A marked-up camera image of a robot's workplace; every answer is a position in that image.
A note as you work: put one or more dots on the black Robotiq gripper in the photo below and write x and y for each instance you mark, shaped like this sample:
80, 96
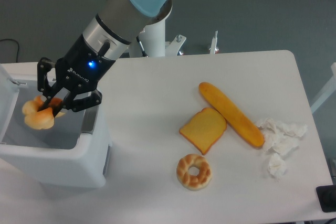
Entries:
79, 71

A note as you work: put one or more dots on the round knotted bread roll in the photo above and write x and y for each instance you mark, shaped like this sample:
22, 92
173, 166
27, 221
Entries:
40, 119

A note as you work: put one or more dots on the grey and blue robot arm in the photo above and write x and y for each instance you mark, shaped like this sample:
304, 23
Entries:
119, 22

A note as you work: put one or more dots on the white plastic trash can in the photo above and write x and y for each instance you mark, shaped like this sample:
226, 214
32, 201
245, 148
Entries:
74, 152

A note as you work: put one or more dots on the toast bread slice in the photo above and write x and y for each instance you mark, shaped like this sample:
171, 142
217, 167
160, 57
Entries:
204, 129

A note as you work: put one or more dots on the long orange baguette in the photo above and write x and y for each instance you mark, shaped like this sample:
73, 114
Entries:
243, 126

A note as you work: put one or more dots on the large crumpled white tissue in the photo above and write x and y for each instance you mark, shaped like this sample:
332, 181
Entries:
280, 137

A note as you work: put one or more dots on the small crumpled white tissue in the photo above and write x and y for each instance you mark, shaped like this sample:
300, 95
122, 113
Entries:
276, 166

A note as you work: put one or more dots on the black device at table edge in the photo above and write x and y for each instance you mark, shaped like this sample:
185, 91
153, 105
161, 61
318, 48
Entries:
326, 197

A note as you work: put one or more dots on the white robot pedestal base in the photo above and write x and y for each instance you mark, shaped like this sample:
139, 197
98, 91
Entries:
151, 42

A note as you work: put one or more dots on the braided ring bread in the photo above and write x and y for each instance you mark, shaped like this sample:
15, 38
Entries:
194, 172

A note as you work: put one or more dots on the white frame bar right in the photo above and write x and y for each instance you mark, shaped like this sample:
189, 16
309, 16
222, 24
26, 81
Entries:
325, 92

